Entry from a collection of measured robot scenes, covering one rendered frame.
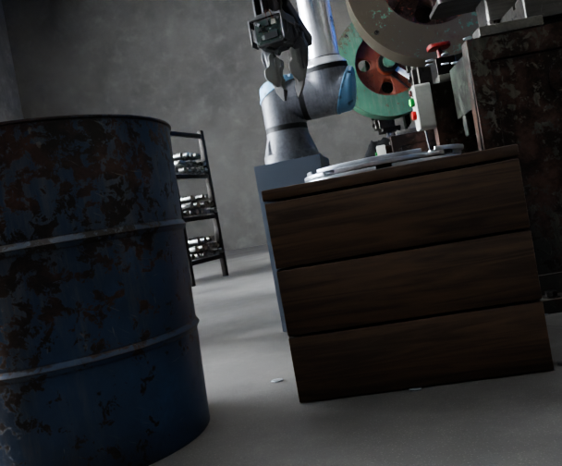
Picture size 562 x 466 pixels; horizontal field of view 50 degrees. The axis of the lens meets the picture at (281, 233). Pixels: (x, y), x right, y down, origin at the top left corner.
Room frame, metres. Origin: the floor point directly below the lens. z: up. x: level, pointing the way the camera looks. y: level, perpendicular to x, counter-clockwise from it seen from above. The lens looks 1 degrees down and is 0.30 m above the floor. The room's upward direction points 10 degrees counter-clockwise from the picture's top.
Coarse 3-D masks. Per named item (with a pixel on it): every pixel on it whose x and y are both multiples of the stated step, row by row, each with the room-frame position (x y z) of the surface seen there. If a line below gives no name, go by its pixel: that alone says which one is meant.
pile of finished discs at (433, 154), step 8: (432, 152) 1.01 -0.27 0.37; (440, 152) 1.02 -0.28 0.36; (456, 152) 1.05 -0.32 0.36; (384, 160) 0.99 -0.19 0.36; (392, 160) 0.99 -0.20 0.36; (400, 160) 0.99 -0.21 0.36; (408, 160) 0.99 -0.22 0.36; (416, 160) 1.00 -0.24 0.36; (424, 160) 1.00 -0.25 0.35; (344, 168) 1.02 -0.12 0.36; (352, 168) 1.01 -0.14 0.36; (360, 168) 1.01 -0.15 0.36; (368, 168) 1.00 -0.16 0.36; (376, 168) 1.19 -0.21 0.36; (312, 176) 1.08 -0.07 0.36; (320, 176) 1.06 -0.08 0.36; (328, 176) 1.04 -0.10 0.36; (336, 176) 1.03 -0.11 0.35
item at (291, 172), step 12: (312, 156) 1.59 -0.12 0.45; (264, 168) 1.62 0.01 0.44; (276, 168) 1.61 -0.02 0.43; (288, 168) 1.61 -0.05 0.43; (300, 168) 1.60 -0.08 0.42; (312, 168) 1.59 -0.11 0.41; (264, 180) 1.62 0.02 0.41; (276, 180) 1.62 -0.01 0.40; (288, 180) 1.61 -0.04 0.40; (300, 180) 1.60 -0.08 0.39; (264, 204) 1.62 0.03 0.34; (264, 216) 1.63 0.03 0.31; (264, 228) 1.63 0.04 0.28; (276, 276) 1.63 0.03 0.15; (276, 288) 1.63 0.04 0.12
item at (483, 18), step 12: (444, 0) 1.55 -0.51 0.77; (456, 0) 1.55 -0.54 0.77; (468, 0) 1.57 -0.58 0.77; (480, 0) 1.59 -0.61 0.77; (492, 0) 1.56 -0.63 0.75; (504, 0) 1.56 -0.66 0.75; (516, 0) 1.57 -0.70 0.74; (432, 12) 1.64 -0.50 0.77; (444, 12) 1.64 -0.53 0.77; (456, 12) 1.66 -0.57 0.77; (468, 12) 1.68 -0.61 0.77; (480, 12) 1.62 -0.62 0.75; (492, 12) 1.56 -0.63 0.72; (504, 12) 1.56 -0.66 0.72; (480, 24) 1.64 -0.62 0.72
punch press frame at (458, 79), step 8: (544, 24) 1.41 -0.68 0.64; (456, 64) 1.72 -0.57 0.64; (456, 72) 1.74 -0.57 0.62; (464, 72) 1.65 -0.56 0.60; (456, 80) 1.75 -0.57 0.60; (464, 80) 1.66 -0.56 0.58; (456, 88) 1.77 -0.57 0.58; (464, 88) 1.68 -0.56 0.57; (456, 96) 1.79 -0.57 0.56; (464, 96) 1.69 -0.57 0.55; (456, 104) 1.80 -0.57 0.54; (464, 104) 1.71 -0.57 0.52; (464, 112) 1.72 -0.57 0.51; (464, 120) 1.74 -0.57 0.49; (472, 120) 1.73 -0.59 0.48; (464, 128) 1.76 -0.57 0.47; (472, 128) 1.73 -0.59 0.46
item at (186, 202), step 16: (176, 160) 3.71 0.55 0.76; (192, 160) 3.85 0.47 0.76; (176, 176) 3.58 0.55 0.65; (192, 176) 3.75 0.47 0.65; (208, 176) 3.92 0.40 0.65; (208, 192) 3.93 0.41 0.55; (192, 208) 3.72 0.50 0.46; (192, 240) 3.64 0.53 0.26; (208, 240) 3.72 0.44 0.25; (192, 256) 3.60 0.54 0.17; (224, 256) 3.93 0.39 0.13; (192, 272) 3.57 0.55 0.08; (224, 272) 3.92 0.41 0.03
